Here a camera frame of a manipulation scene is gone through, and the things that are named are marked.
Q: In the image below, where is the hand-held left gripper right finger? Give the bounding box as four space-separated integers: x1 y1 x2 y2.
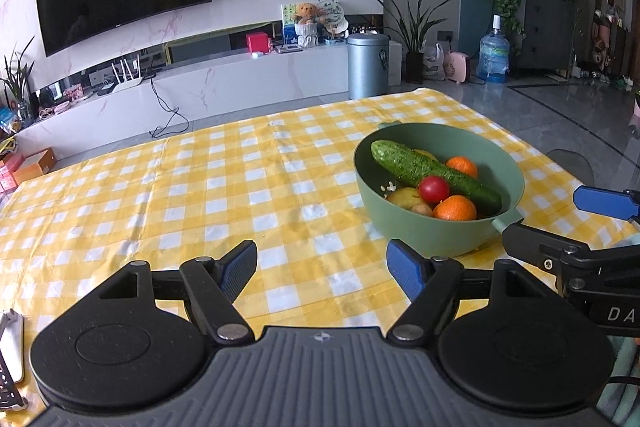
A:
385 238 551 348

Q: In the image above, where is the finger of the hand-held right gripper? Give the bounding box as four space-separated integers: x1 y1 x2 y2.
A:
573 186 640 223
502 223 640 281

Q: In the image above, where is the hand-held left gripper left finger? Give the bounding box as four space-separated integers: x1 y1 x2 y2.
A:
87 239 259 348

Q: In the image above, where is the green colander bowl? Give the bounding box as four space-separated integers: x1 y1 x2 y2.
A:
353 121 526 258

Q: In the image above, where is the mandarin orange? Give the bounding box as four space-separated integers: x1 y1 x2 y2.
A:
432 195 478 222
446 156 479 180

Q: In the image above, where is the red tomato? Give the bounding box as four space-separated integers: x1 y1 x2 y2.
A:
418 175 451 204

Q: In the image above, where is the green cucumber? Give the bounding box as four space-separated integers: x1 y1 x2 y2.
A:
371 140 502 215

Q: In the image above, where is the grey chair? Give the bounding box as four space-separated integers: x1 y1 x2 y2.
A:
545 149 593 180

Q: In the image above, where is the yellow checkered tablecloth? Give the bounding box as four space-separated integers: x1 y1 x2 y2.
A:
0 88 596 348

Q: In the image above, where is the teal fuzzy cloth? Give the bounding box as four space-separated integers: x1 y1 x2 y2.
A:
597 332 640 427

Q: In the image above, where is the dark drawer cabinet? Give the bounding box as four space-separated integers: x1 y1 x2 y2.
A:
515 0 576 75

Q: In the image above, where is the blue water jug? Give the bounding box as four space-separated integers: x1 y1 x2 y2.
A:
475 14 511 84

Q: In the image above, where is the white marble television cabinet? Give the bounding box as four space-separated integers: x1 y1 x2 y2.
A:
0 41 403 158

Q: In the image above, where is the pink pig-shaped appliance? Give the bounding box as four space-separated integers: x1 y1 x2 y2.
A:
442 51 472 84

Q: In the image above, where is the grey metal trash can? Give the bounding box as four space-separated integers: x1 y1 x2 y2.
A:
346 33 390 100

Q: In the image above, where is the white plastic bag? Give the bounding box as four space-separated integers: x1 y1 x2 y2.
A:
422 43 447 81

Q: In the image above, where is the white router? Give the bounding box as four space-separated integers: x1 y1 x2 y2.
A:
110 56 145 92

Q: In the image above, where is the red box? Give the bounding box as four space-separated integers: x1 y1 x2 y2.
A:
245 33 271 55

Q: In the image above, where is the orange cardboard box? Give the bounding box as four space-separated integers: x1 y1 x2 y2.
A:
12 148 57 185

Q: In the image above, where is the long-leaf potted floor plant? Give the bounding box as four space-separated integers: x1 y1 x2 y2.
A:
371 0 457 82

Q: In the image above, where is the pink cardboard box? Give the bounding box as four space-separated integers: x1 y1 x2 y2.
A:
0 154 26 192

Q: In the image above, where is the round paper fan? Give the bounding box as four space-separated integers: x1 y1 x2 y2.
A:
315 1 347 32

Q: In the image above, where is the small potted cabinet plant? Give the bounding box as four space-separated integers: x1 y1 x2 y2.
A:
0 36 36 128

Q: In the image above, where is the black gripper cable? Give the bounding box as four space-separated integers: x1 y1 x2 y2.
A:
602 374 640 390

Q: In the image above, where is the black power cable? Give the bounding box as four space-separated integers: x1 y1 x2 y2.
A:
150 74 191 138

